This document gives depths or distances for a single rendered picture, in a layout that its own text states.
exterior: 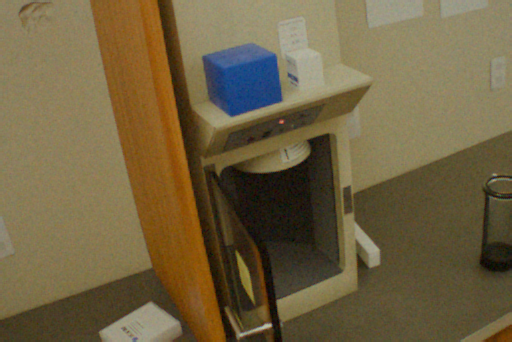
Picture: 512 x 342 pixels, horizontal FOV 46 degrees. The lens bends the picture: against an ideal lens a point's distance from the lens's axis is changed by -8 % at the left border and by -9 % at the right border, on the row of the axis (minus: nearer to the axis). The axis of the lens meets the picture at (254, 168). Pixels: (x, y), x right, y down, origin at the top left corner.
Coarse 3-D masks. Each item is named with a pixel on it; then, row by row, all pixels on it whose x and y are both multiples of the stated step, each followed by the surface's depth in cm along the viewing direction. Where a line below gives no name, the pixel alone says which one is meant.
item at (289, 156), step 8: (296, 144) 133; (304, 144) 136; (272, 152) 131; (280, 152) 132; (288, 152) 132; (296, 152) 133; (304, 152) 135; (248, 160) 133; (256, 160) 132; (264, 160) 132; (272, 160) 131; (280, 160) 132; (288, 160) 132; (296, 160) 133; (240, 168) 134; (248, 168) 133; (256, 168) 132; (264, 168) 132; (272, 168) 132; (280, 168) 132
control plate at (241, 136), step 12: (312, 108) 117; (276, 120) 115; (288, 120) 118; (300, 120) 120; (312, 120) 123; (240, 132) 113; (252, 132) 116; (276, 132) 121; (228, 144) 116; (240, 144) 119
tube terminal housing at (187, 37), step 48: (192, 0) 109; (240, 0) 113; (288, 0) 117; (192, 48) 113; (336, 48) 125; (192, 96) 116; (192, 144) 124; (288, 144) 129; (336, 144) 134; (336, 192) 142; (336, 288) 149
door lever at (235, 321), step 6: (228, 306) 112; (228, 312) 111; (234, 312) 111; (234, 318) 109; (234, 324) 108; (240, 324) 108; (264, 324) 106; (240, 330) 106; (246, 330) 106; (252, 330) 106; (258, 330) 106; (264, 330) 106; (240, 336) 105; (246, 336) 106
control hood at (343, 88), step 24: (336, 72) 122; (360, 72) 121; (288, 96) 114; (312, 96) 113; (336, 96) 116; (360, 96) 122; (216, 120) 109; (240, 120) 109; (264, 120) 113; (216, 144) 114
